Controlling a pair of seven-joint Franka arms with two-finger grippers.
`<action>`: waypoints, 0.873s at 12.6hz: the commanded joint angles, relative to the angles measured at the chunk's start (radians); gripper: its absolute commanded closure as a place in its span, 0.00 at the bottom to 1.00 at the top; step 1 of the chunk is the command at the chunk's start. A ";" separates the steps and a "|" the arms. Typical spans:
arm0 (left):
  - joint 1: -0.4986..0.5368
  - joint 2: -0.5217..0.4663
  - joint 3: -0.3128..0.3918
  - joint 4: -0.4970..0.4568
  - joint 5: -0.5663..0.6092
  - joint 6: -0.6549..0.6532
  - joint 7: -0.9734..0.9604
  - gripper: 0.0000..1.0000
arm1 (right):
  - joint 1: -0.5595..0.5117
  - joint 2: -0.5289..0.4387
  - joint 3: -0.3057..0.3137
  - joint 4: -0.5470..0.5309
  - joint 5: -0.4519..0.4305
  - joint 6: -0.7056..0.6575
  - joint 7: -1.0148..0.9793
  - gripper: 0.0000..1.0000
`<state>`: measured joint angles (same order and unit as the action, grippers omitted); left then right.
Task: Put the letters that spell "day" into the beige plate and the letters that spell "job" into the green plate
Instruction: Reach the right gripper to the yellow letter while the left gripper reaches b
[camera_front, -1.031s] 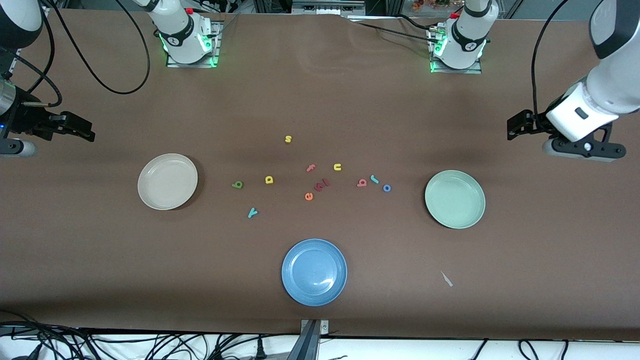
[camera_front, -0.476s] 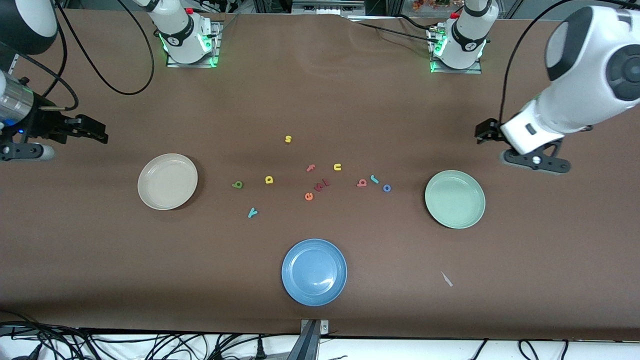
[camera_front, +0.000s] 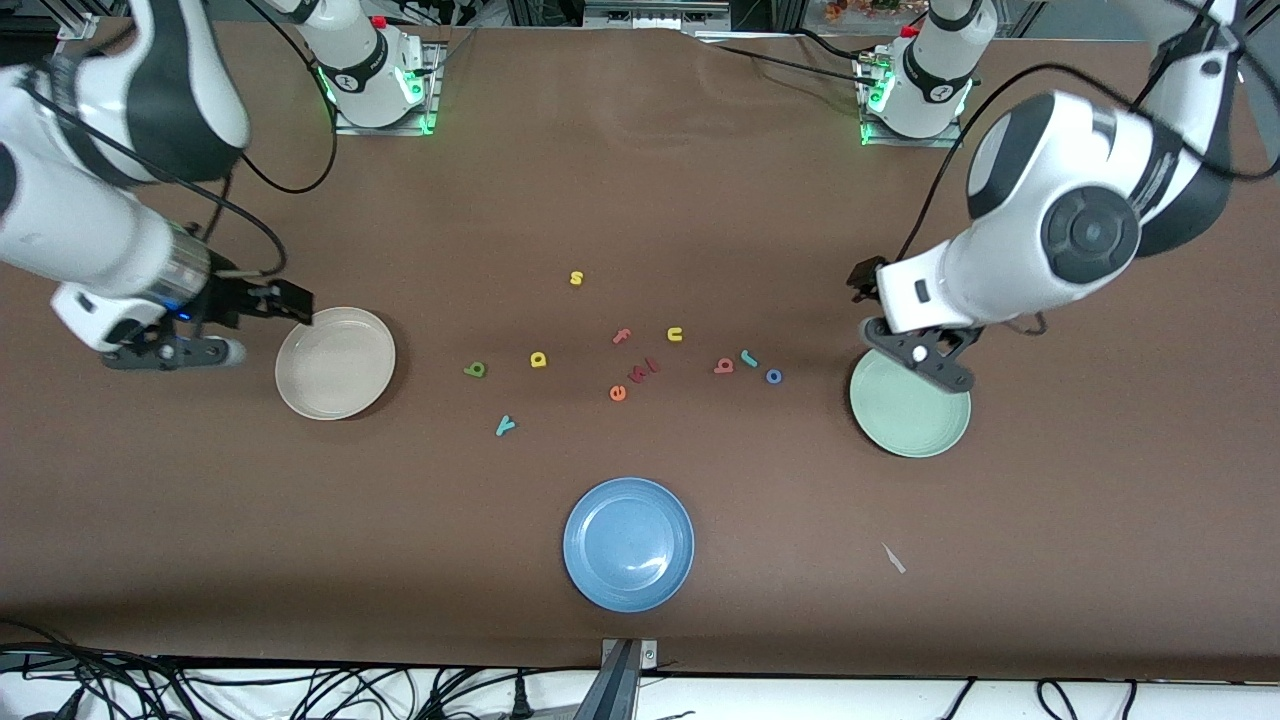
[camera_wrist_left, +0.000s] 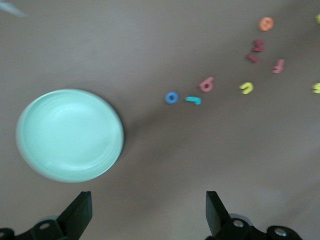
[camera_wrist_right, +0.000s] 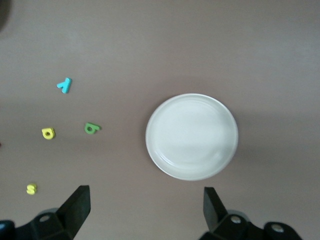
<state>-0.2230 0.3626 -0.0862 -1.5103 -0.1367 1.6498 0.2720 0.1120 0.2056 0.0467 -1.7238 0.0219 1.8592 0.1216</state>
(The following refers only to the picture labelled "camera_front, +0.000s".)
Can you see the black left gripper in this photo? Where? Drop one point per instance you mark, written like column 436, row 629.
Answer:
column 866, row 281

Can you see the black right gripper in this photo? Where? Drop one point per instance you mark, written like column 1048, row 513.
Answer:
column 232, row 299

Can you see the teal foam letter y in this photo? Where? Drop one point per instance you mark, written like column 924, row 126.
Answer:
column 505, row 426

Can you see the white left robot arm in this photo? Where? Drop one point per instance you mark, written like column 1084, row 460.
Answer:
column 1030, row 230

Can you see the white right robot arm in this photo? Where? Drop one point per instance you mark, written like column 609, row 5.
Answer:
column 70, row 220

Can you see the beige brown plate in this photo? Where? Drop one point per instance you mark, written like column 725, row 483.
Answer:
column 335, row 365

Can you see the light green plate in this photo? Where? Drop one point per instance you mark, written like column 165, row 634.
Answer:
column 910, row 420

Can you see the brown table cover sheet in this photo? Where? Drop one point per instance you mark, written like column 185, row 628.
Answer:
column 200, row 550

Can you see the orange dried flowers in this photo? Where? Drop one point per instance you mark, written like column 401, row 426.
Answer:
column 860, row 8

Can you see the small white paper scrap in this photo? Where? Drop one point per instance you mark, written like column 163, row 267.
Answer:
column 893, row 558

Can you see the blue plate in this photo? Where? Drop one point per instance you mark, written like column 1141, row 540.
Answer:
column 628, row 545

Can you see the black power plug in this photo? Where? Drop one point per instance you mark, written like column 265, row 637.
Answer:
column 520, row 700

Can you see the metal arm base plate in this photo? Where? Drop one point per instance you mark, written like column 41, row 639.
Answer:
column 952, row 138
column 432, row 112

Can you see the aluminium frame rail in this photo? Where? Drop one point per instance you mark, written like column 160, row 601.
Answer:
column 655, row 12

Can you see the aluminium post with bracket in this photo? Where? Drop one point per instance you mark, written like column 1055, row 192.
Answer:
column 620, row 690

